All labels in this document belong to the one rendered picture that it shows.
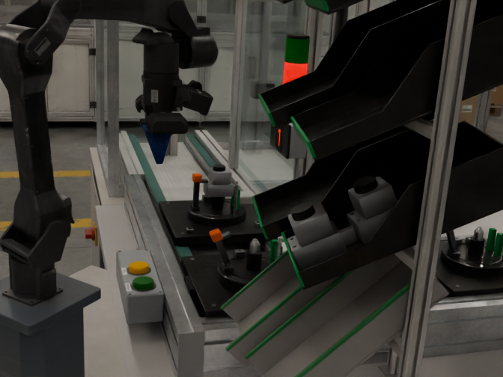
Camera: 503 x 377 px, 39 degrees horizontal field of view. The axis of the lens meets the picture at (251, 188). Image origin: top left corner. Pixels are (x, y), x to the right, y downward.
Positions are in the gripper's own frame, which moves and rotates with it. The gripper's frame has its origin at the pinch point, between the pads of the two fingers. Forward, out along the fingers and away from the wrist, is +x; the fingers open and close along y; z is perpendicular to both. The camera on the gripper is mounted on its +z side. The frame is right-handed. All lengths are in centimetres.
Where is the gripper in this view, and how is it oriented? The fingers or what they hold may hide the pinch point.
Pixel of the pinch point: (159, 143)
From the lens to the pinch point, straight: 118.8
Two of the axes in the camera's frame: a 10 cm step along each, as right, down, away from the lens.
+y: -2.6, -3.2, 9.1
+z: 9.6, -0.3, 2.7
